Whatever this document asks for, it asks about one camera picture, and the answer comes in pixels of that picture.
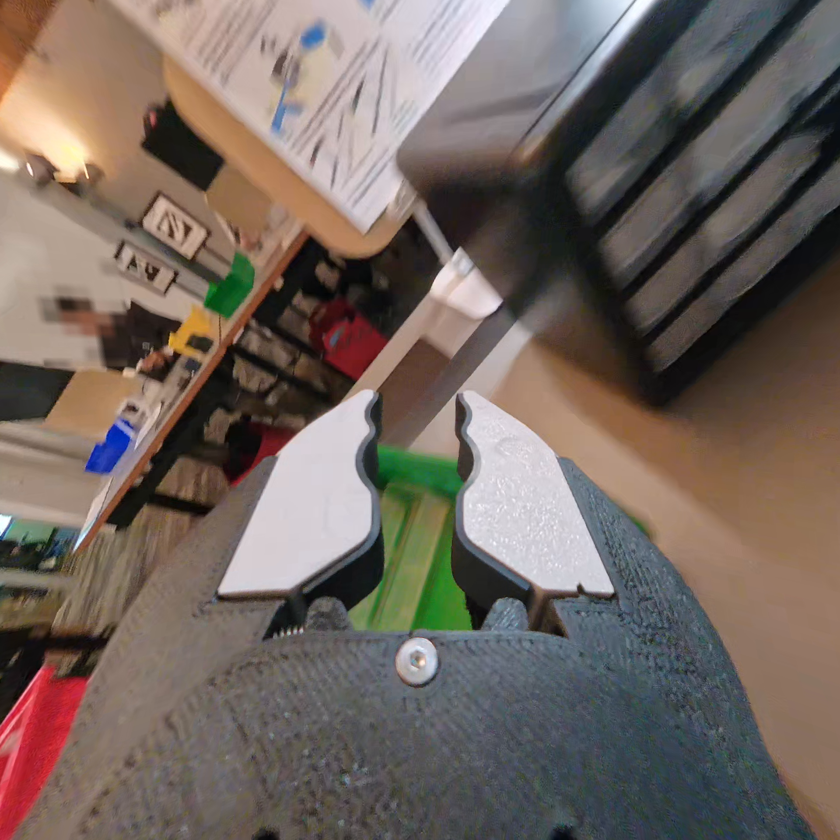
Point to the yellow tool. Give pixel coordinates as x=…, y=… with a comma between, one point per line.
x=190, y=328

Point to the cardboard box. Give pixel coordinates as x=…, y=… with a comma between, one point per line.
x=92, y=400

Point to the illustrated instruction poster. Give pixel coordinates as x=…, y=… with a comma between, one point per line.
x=341, y=79

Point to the small green bin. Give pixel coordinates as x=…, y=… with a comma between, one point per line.
x=229, y=289

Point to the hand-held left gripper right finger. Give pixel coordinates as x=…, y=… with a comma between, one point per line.
x=531, y=518

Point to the black square object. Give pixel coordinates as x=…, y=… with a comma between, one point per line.
x=180, y=148

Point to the dark red bag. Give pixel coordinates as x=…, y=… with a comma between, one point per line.
x=259, y=449

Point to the black drawer cabinet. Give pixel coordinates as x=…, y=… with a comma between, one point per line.
x=499, y=131

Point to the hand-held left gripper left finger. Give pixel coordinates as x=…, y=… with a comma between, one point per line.
x=308, y=518

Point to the large red object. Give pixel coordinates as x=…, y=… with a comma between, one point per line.
x=33, y=741

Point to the grey metal rail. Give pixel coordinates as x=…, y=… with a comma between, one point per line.
x=111, y=213

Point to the grid of clear drawers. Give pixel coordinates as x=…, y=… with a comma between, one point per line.
x=709, y=184

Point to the black-and-white marker tag sign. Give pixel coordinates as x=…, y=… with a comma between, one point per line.
x=144, y=269
x=174, y=226

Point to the pale desk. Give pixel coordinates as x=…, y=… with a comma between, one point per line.
x=722, y=512

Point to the small blue bin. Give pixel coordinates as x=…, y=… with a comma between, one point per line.
x=111, y=449

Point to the white board stand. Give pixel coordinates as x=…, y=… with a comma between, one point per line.
x=466, y=289

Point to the red fabric bag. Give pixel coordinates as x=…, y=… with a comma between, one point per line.
x=348, y=341

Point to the green plastic bin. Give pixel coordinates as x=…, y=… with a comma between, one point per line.
x=439, y=590

